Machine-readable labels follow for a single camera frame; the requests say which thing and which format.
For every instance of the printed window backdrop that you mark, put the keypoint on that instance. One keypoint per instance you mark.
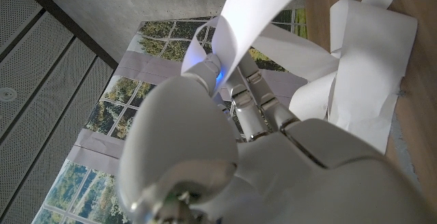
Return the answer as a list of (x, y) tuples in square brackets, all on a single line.
[(112, 91)]

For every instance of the round ceiling sensor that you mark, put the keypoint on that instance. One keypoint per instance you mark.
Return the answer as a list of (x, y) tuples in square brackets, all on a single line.
[(7, 94)]

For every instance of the white receipt paper strip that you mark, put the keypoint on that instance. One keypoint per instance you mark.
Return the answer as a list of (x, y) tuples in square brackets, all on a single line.
[(368, 63)]

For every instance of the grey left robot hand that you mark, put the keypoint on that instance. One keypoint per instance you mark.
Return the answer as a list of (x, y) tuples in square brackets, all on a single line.
[(273, 176)]

